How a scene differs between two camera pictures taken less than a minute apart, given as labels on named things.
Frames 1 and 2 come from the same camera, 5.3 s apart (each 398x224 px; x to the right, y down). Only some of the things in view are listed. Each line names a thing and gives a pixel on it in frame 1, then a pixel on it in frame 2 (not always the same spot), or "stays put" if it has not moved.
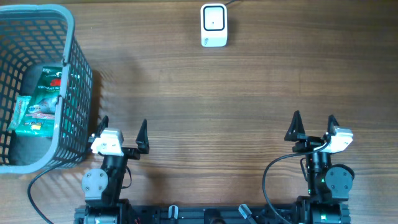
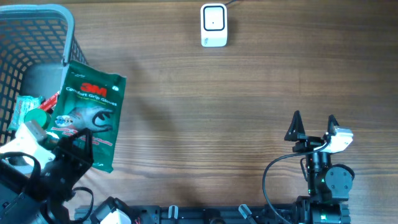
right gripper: (308, 142) stays put
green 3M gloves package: (40, 122) → (92, 99)
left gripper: (142, 147) → (83, 158)
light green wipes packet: (21, 104) stays put
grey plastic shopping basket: (43, 35) stays put
